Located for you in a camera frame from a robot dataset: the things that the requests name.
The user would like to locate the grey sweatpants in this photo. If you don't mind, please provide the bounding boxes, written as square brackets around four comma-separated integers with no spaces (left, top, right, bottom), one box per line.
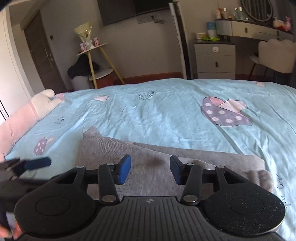
[74,127,273,198]

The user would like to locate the pink white plush pillow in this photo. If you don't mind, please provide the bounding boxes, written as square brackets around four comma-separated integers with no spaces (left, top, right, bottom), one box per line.
[0,89,64,162]

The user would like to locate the light blue bed sheet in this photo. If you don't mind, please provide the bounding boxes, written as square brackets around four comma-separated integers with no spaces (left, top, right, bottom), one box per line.
[7,79,295,240]

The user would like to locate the dark wooden door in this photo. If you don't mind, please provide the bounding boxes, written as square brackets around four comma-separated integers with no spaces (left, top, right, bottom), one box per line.
[24,11,67,94]

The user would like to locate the black clothes pile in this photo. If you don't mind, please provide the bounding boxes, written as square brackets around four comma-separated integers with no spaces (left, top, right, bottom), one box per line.
[67,54,91,79]

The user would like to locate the yellow-legged side table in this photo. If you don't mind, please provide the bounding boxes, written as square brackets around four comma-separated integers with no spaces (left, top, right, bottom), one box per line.
[76,42,125,89]

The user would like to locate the flower bouquet in paper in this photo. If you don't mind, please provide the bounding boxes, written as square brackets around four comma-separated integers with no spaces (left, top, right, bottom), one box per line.
[74,21,94,50]

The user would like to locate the white bedside drawer cabinet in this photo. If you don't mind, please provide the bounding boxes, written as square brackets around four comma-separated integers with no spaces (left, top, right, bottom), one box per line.
[194,41,236,79]

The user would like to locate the cream shell-back chair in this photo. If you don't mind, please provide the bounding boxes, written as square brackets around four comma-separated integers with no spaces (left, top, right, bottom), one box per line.
[248,39,295,80]

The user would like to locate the green tray on cabinet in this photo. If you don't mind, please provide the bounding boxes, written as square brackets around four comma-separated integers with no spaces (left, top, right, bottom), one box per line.
[202,37,220,42]

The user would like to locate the white vanity desk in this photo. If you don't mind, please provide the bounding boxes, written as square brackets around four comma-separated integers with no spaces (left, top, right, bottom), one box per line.
[215,20,294,42]

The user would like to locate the blue white canister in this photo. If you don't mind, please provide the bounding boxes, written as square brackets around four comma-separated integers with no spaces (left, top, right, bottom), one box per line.
[206,22,217,38]

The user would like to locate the pink plush toy on desk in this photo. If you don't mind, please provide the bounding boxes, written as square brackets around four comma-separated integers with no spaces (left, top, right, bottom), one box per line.
[284,16,292,32]

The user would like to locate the round vanity mirror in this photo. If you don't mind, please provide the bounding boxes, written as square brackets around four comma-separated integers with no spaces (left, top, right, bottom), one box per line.
[241,0,273,23]

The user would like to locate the wall-mounted television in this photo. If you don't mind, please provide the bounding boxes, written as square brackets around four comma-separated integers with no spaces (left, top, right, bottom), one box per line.
[97,0,171,26]

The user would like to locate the wall power socket strip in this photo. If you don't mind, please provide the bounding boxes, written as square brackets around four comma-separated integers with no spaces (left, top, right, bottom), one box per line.
[137,14,165,24]

